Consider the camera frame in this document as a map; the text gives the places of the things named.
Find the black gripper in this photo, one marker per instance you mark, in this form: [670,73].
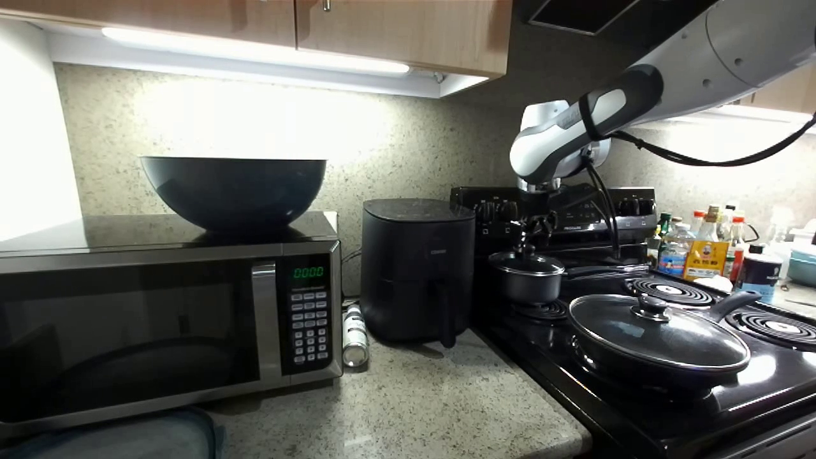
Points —
[543,208]

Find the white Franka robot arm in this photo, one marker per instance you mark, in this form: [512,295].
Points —
[721,59]

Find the black air fryer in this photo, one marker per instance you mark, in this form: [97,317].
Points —
[417,270]

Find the black pan with lid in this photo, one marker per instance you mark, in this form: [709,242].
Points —
[654,340]

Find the small black saucepan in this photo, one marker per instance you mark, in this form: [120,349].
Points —
[526,292]

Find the green capped dark bottle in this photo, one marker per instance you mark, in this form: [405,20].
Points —
[664,233]

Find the black electric stove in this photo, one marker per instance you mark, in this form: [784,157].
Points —
[543,372]

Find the clear plastic bottle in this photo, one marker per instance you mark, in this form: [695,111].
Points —
[675,256]

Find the electric coil burner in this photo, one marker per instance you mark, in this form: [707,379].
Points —
[670,289]
[777,328]

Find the yellow label bottle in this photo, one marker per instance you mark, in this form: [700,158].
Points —
[703,259]

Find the small salt shaker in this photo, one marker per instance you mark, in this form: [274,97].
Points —
[355,335]

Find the red sauce bottle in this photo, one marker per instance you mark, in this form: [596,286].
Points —
[738,259]

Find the large black frying pan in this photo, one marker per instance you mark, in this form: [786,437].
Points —
[733,306]

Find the black range hood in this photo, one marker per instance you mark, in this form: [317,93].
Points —
[576,13]

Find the dark jar blue label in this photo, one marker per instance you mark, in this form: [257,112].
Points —
[758,270]

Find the teal bowl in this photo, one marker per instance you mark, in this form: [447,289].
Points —
[803,269]

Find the dark round bowl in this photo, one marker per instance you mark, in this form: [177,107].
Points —
[233,195]

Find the stainless steel microwave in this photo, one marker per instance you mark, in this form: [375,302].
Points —
[127,333]

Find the grey round plate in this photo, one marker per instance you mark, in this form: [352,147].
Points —
[102,437]

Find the wooden wall cabinet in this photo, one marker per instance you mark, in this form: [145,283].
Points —
[793,96]
[382,29]

